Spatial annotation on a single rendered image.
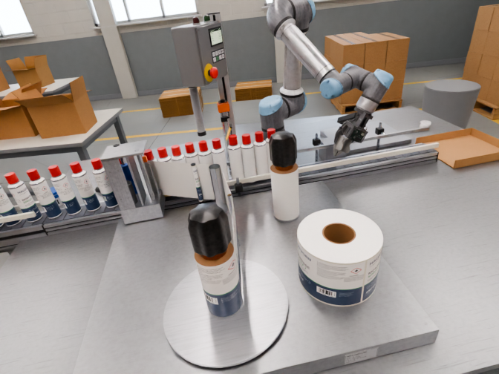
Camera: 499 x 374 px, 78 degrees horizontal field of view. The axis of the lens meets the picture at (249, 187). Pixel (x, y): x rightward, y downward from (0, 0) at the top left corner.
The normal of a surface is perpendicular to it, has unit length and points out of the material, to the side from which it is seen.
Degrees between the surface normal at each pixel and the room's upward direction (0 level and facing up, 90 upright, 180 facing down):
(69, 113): 90
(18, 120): 91
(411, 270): 0
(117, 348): 0
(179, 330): 0
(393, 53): 90
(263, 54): 90
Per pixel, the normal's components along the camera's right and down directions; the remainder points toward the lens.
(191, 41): -0.41, 0.52
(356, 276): 0.20, 0.50
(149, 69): -0.02, 0.52
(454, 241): -0.11, -0.85
